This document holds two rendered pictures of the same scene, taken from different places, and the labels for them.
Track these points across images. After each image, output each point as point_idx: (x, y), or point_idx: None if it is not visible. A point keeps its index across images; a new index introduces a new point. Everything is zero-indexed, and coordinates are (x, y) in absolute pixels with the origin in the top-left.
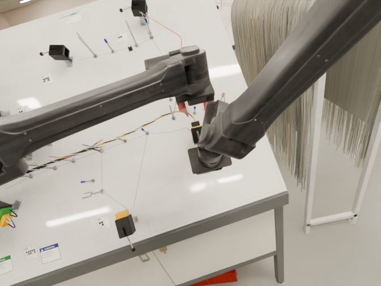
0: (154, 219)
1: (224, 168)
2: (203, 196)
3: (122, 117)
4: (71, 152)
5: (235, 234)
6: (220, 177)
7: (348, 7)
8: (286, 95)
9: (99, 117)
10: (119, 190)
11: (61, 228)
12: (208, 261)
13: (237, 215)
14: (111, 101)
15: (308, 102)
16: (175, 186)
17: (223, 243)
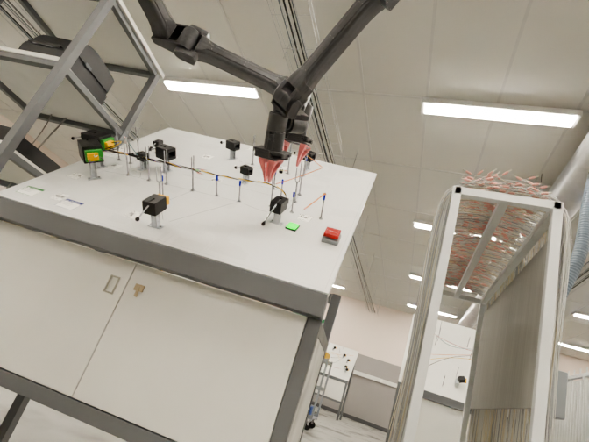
0: (173, 235)
1: (279, 247)
2: (237, 249)
3: (232, 188)
4: (171, 181)
5: (226, 344)
6: (267, 248)
7: (339, 20)
8: (317, 53)
9: (240, 65)
10: (173, 210)
11: (100, 200)
12: (154, 378)
13: (252, 281)
14: (251, 64)
15: (429, 300)
16: (220, 231)
17: (201, 351)
